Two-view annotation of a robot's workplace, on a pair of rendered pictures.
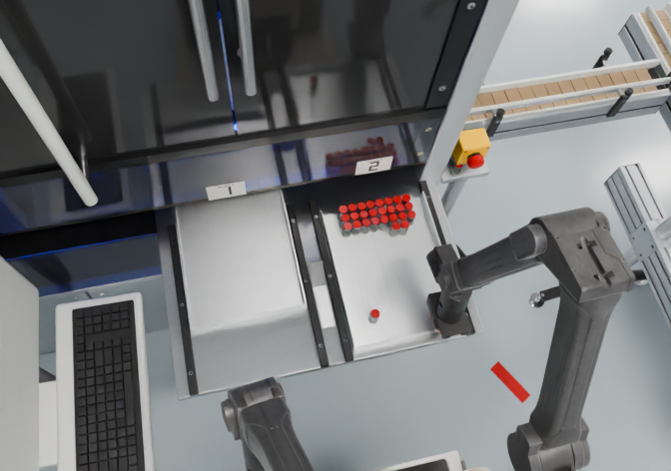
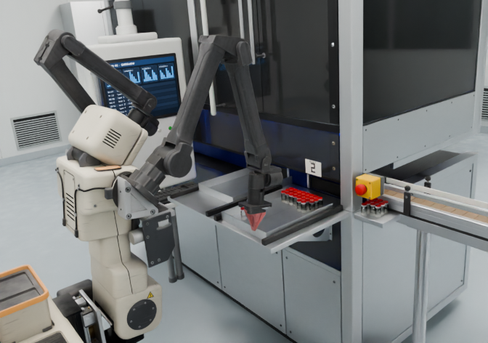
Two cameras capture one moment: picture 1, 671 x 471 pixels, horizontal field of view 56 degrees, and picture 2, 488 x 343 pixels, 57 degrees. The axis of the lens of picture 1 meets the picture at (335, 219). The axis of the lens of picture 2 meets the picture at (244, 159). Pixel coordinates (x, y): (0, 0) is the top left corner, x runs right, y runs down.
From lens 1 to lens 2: 176 cm
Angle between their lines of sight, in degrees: 68
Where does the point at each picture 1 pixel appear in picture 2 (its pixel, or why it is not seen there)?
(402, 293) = (266, 222)
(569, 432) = (174, 132)
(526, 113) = (436, 209)
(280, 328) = (217, 203)
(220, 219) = not seen: hidden behind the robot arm
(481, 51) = (343, 79)
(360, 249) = (279, 206)
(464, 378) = not seen: outside the picture
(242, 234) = not seen: hidden behind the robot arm
